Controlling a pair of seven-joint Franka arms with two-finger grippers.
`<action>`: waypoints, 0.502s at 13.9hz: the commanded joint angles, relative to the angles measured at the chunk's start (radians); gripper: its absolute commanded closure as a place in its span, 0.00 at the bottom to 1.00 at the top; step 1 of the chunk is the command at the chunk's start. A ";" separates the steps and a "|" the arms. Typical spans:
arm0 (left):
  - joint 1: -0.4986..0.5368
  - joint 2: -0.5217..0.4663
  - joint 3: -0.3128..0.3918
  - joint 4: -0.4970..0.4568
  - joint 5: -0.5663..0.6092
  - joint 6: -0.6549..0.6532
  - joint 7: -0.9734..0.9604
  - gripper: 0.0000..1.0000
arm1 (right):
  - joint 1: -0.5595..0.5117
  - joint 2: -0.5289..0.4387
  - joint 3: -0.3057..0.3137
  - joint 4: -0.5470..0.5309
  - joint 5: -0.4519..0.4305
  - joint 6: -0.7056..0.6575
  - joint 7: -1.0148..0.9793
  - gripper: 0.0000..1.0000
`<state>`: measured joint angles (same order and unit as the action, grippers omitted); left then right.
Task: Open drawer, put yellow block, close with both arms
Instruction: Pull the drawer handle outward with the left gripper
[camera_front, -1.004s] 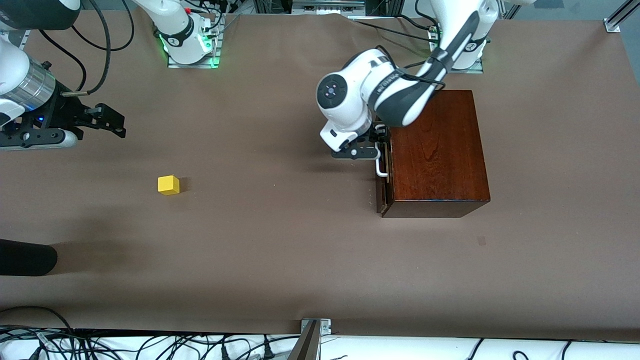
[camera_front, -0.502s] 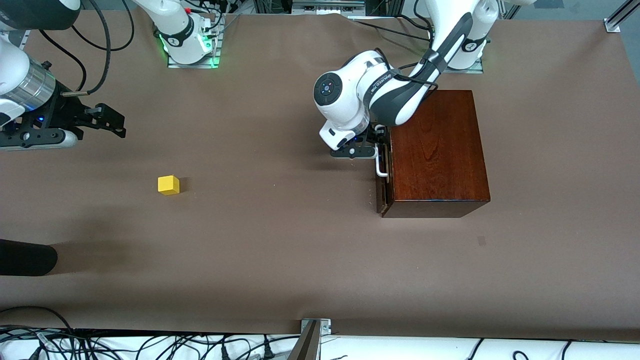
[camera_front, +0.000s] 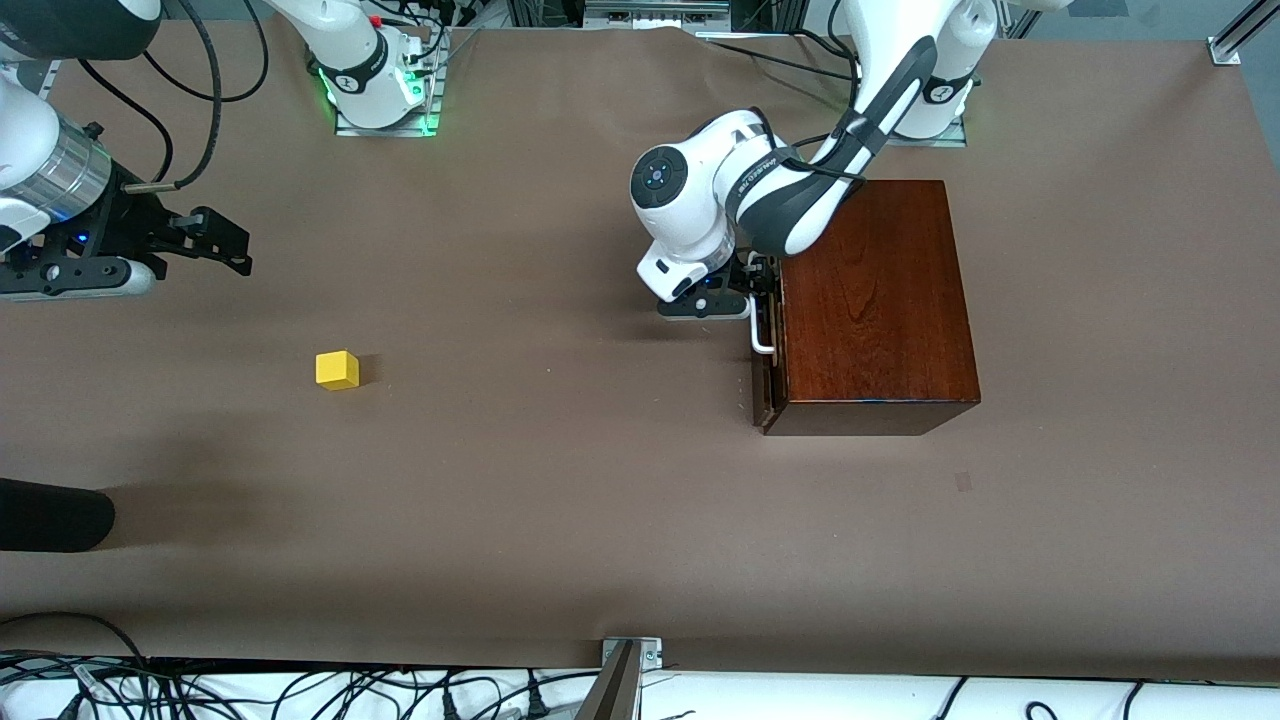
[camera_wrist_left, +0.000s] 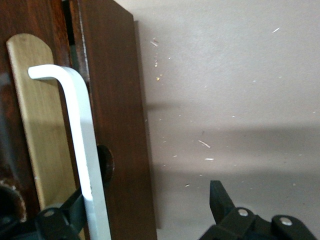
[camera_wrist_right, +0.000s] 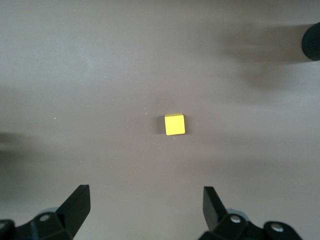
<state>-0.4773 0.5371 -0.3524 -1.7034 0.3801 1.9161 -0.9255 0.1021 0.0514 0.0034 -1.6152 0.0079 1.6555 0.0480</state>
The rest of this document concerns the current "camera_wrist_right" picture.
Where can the yellow wooden cube block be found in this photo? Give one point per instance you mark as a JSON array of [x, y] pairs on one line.
[[175, 125]]

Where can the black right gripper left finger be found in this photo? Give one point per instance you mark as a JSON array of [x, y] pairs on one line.
[[62, 220]]

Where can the black ribbed cylinder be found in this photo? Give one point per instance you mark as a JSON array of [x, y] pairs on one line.
[[312, 42]]

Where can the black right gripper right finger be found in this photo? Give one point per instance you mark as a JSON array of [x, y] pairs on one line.
[[225, 225]]

